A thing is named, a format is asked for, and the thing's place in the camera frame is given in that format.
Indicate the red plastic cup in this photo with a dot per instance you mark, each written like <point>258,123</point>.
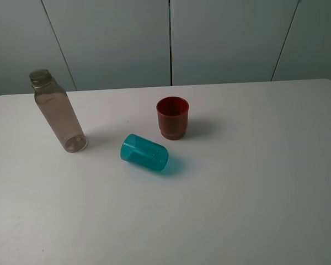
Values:
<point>172,115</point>

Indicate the teal translucent cup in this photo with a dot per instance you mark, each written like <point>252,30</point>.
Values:
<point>144,153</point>

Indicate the clear plastic water bottle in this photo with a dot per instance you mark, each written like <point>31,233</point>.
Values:
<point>57,109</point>

